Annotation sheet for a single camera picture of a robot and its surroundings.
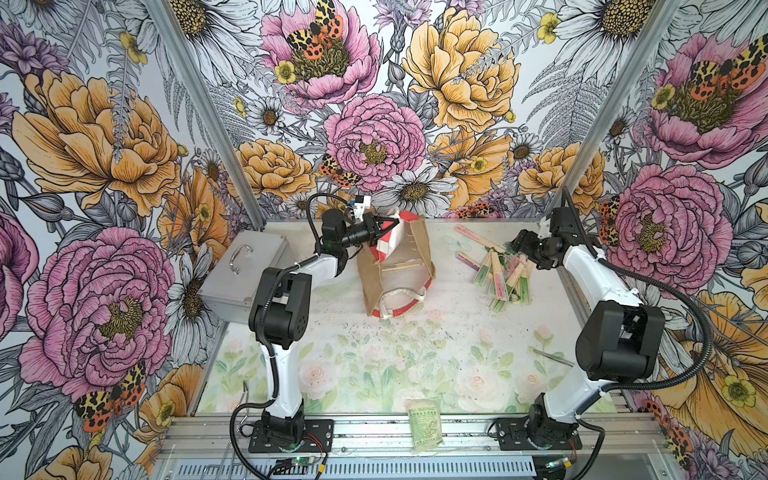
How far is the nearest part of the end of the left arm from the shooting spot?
2.53ft

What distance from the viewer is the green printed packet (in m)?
0.73

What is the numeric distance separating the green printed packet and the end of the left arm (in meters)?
0.45
